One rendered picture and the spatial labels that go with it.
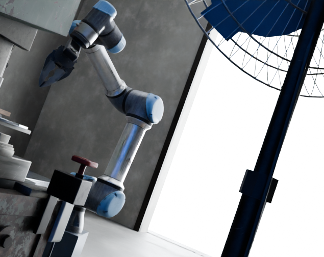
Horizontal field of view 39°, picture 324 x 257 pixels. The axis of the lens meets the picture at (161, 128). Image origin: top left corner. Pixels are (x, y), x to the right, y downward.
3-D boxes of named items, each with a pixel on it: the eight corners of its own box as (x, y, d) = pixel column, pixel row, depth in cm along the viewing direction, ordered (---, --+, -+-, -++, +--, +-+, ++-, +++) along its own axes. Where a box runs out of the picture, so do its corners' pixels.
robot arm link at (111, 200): (90, 210, 194) (142, 95, 205) (118, 223, 187) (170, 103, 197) (74, 204, 184) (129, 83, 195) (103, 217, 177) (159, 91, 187)
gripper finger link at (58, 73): (45, 93, 155) (62, 72, 157) (48, 93, 149) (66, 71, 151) (37, 86, 154) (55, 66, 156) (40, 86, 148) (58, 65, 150)
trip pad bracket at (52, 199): (42, 232, 132) (67, 168, 134) (69, 245, 129) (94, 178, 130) (29, 232, 127) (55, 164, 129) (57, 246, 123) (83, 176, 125)
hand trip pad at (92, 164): (74, 182, 133) (83, 157, 134) (91, 189, 131) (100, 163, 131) (60, 179, 127) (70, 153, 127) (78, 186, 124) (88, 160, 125)
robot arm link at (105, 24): (122, 18, 160) (111, 0, 153) (102, 41, 158) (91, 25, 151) (107, 11, 164) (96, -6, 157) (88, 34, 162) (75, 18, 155)
